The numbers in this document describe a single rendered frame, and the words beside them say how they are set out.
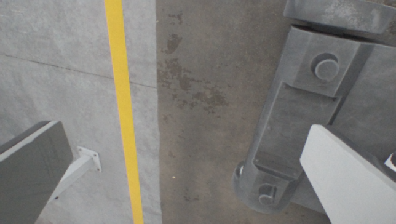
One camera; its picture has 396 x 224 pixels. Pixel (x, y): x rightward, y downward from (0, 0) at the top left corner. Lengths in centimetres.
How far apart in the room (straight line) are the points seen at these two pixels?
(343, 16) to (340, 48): 5
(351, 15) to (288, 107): 20
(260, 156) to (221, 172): 36
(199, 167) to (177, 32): 56
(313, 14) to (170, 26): 45
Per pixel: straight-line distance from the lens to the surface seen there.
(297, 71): 46
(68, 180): 130
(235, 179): 72
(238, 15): 67
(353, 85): 52
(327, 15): 47
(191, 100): 78
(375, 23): 50
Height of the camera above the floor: 67
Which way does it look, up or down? 56 degrees down
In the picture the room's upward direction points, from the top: 140 degrees counter-clockwise
